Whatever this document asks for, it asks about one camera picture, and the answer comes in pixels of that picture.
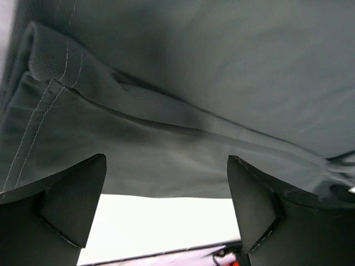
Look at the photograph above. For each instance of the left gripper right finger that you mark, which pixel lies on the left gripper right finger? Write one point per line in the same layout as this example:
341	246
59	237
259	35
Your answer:
281	224

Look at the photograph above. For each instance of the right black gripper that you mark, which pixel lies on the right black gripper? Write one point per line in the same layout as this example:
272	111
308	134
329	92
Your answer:
342	191

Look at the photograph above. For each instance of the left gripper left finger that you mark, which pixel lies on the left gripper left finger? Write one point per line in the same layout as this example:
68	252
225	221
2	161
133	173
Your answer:
48	221

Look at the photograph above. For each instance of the dark grey t-shirt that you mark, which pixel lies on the dark grey t-shirt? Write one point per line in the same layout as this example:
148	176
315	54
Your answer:
168	90

